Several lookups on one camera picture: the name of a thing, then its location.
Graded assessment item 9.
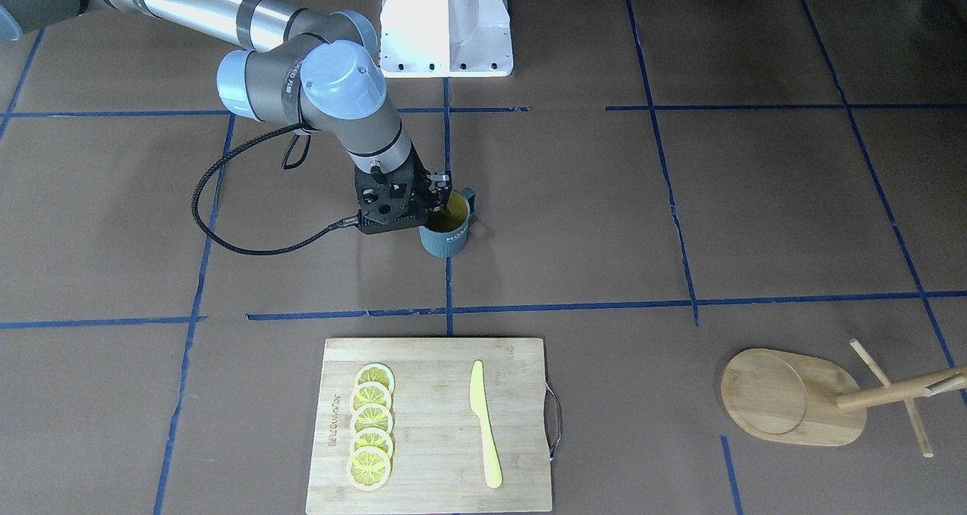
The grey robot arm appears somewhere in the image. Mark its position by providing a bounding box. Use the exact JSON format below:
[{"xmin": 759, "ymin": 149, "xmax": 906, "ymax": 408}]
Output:
[{"xmin": 2, "ymin": 0, "xmax": 452, "ymax": 233}]

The bamboo cutting board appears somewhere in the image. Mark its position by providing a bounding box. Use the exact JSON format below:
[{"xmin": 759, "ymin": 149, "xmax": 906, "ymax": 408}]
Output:
[{"xmin": 305, "ymin": 336, "xmax": 553, "ymax": 514}]

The yellow plastic knife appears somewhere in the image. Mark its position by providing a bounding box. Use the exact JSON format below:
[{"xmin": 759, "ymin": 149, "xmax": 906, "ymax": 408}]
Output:
[{"xmin": 469, "ymin": 359, "xmax": 503, "ymax": 489}]

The dark teal ribbed mug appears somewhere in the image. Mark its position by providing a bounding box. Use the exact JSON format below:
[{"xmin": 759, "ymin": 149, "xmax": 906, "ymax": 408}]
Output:
[{"xmin": 420, "ymin": 187, "xmax": 476, "ymax": 258}]

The wooden mug tree rack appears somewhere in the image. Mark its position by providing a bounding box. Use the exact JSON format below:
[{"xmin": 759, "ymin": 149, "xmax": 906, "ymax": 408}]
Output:
[{"xmin": 719, "ymin": 338, "xmax": 965, "ymax": 458}]

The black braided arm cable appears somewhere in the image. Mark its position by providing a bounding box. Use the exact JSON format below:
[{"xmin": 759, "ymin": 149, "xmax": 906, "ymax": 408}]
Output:
[{"xmin": 190, "ymin": 122, "xmax": 360, "ymax": 257}]

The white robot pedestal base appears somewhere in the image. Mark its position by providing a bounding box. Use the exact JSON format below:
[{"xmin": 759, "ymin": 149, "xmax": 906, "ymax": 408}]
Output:
[{"xmin": 380, "ymin": 0, "xmax": 514, "ymax": 79}]

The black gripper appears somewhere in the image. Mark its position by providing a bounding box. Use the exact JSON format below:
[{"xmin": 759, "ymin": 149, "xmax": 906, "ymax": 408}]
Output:
[{"xmin": 354, "ymin": 153, "xmax": 457, "ymax": 215}]

